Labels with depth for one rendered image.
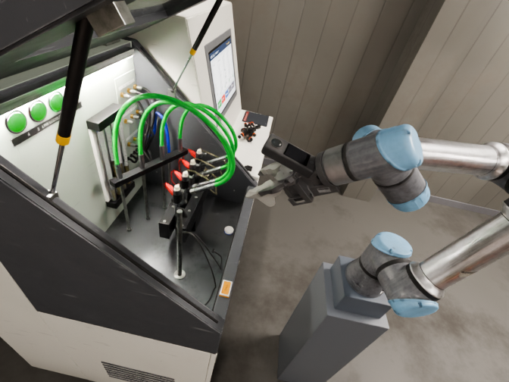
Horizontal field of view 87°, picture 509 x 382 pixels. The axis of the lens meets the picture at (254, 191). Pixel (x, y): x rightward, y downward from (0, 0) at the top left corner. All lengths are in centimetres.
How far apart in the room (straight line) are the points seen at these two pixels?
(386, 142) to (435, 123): 270
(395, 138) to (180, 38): 83
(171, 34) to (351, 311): 119
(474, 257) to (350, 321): 50
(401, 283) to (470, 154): 39
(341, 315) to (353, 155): 77
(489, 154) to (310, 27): 204
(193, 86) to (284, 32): 163
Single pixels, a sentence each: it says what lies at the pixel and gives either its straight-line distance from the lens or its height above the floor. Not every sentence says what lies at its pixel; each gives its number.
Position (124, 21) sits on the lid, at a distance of 37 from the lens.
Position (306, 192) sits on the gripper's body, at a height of 138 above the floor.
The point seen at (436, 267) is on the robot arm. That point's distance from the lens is 89.
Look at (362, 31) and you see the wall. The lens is 270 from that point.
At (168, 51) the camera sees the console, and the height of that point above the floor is 143.
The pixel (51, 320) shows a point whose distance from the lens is 117.
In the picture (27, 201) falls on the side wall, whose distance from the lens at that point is 65.
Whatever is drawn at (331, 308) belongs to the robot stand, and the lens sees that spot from 114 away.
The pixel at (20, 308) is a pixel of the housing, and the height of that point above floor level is 78.
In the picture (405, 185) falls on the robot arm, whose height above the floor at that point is 148.
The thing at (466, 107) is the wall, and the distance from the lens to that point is 322.
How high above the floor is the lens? 173
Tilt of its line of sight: 40 degrees down
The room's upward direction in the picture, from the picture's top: 13 degrees clockwise
